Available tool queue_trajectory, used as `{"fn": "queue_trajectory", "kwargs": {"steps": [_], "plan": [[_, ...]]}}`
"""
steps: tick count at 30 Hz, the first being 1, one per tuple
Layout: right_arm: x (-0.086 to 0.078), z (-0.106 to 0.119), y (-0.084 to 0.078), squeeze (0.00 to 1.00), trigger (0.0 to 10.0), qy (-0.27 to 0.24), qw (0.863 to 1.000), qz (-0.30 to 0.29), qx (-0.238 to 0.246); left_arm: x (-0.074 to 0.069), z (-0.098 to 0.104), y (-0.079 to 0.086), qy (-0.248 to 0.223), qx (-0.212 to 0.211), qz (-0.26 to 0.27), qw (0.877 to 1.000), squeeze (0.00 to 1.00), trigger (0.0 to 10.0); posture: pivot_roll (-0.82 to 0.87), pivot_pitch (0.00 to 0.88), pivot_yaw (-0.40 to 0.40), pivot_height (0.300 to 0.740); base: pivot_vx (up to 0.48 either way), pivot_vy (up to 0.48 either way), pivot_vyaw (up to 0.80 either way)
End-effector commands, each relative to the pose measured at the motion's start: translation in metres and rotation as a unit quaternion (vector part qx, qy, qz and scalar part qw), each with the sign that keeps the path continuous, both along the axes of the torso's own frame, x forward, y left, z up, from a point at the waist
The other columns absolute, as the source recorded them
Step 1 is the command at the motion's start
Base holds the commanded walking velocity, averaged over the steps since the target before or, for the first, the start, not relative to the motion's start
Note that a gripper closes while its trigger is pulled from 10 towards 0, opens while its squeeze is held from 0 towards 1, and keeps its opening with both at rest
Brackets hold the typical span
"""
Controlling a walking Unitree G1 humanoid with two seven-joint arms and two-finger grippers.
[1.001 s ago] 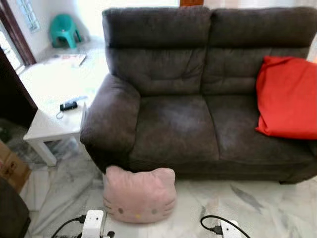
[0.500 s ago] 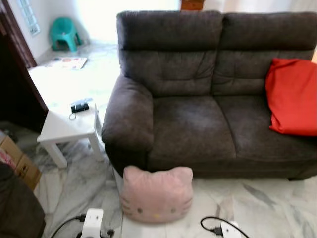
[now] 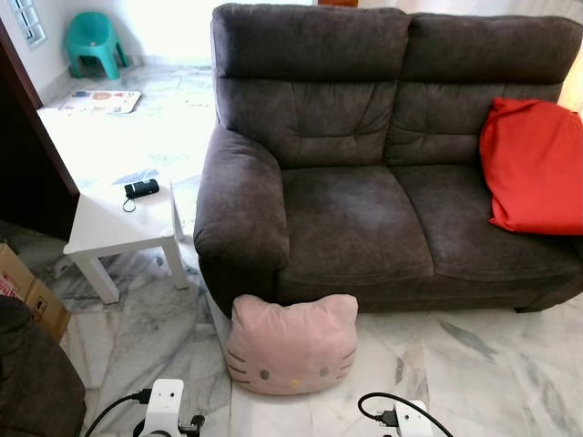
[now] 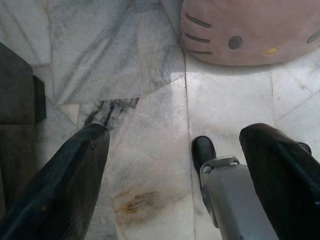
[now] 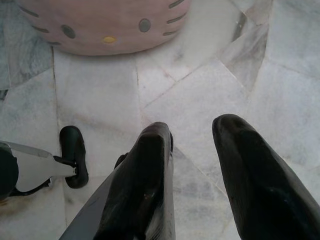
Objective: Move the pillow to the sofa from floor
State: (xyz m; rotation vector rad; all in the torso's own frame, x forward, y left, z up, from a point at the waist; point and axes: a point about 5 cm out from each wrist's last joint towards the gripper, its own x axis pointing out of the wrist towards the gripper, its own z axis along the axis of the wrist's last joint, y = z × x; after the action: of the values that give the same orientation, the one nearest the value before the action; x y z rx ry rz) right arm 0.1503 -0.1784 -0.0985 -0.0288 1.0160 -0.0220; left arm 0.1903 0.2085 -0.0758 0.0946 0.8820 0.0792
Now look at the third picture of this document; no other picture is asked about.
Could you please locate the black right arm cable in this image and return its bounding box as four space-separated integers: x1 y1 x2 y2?
357 391 455 437

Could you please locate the dark brown wooden door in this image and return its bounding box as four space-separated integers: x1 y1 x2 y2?
0 18 81 240

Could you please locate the glass block window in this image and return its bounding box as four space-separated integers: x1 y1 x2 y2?
13 0 47 49

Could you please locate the white square side table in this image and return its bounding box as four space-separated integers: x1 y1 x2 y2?
64 178 190 305

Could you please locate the brown cardboard box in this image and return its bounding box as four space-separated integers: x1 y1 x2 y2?
0 243 72 343

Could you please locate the teal plastic stool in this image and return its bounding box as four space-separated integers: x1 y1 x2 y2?
63 11 129 81

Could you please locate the pink cat face pillow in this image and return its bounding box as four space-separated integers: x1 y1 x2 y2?
225 293 360 397

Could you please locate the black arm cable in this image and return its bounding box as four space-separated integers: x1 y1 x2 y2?
357 391 455 437
84 389 152 437

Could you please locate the red square pillow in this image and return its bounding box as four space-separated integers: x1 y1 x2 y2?
479 97 583 237

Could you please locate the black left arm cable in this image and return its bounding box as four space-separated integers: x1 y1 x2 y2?
84 389 152 437

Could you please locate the dark grey two-seat sofa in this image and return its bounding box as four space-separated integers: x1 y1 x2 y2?
193 3 583 316

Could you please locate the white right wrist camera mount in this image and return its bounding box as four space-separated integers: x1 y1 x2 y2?
393 400 435 437

